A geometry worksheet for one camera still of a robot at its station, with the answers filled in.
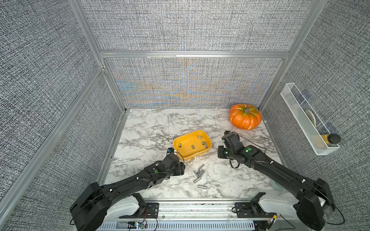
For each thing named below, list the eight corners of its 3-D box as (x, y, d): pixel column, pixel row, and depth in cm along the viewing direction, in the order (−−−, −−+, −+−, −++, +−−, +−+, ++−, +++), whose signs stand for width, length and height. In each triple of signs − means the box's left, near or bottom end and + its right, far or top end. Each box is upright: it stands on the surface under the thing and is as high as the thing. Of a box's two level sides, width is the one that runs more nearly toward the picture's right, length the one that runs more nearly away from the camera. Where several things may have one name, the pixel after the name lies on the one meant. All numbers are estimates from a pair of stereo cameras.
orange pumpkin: (231, 133, 106) (236, 122, 97) (226, 114, 118) (230, 103, 108) (257, 133, 106) (265, 122, 97) (250, 114, 118) (256, 103, 108)
